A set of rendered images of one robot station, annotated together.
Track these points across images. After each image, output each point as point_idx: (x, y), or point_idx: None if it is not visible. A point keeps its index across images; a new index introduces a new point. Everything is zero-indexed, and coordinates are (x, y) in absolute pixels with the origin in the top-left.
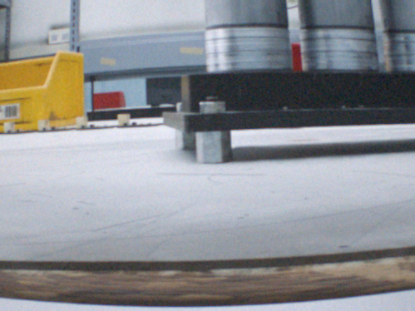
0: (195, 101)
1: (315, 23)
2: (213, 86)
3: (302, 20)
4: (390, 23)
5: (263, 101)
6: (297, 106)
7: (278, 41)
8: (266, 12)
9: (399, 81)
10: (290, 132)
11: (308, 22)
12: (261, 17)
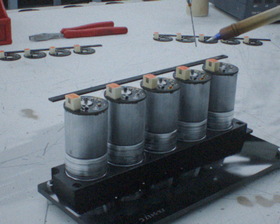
0: (76, 201)
1: (120, 143)
2: (83, 192)
3: (110, 139)
4: (150, 128)
5: (102, 191)
6: (115, 189)
7: (106, 160)
8: (103, 149)
9: (157, 162)
10: (47, 135)
11: (116, 142)
12: (102, 152)
